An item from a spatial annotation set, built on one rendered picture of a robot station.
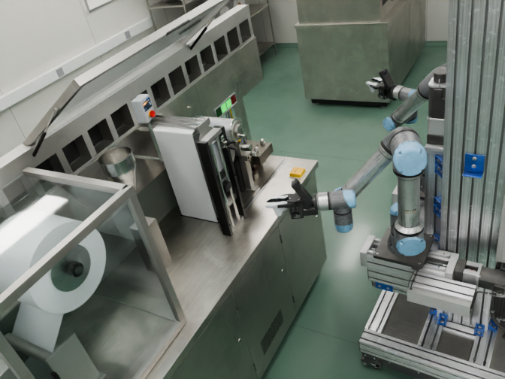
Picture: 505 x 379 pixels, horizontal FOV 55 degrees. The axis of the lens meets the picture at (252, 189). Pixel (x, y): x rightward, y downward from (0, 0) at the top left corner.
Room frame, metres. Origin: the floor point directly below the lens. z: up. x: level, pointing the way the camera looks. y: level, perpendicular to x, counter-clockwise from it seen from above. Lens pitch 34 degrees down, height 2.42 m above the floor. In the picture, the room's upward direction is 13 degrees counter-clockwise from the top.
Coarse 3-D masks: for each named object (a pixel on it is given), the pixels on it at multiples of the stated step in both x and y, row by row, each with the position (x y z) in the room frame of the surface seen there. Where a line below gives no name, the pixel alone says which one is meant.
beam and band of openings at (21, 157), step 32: (224, 32) 2.96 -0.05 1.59; (160, 64) 2.46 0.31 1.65; (192, 64) 2.74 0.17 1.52; (128, 96) 2.23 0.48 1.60; (160, 96) 2.51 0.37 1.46; (64, 128) 1.92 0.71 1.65; (96, 128) 2.13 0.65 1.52; (128, 128) 2.20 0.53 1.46; (0, 160) 1.72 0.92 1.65; (32, 160) 1.76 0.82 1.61; (64, 160) 1.86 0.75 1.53
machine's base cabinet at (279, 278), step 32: (288, 224) 2.08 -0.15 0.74; (320, 224) 2.40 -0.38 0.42; (256, 256) 1.80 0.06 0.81; (288, 256) 2.03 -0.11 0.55; (320, 256) 2.34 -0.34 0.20; (256, 288) 1.75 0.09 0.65; (288, 288) 1.98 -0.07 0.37; (224, 320) 1.52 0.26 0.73; (256, 320) 1.70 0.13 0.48; (288, 320) 1.92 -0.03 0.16; (192, 352) 1.33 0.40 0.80; (224, 352) 1.47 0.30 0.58; (256, 352) 1.64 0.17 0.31
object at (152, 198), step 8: (160, 176) 2.25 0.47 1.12; (152, 184) 2.19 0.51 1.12; (160, 184) 2.23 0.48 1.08; (168, 184) 2.28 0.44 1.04; (144, 192) 2.14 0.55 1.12; (152, 192) 2.18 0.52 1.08; (160, 192) 2.22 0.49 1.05; (168, 192) 2.27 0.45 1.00; (144, 200) 2.12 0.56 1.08; (152, 200) 2.16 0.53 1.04; (160, 200) 2.20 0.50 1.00; (168, 200) 2.25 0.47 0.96; (176, 200) 2.29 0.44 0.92; (144, 208) 2.11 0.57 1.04; (152, 208) 2.14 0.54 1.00; (160, 208) 2.19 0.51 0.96; (168, 208) 2.23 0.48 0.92; (152, 216) 2.13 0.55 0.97; (160, 216) 2.17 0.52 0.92
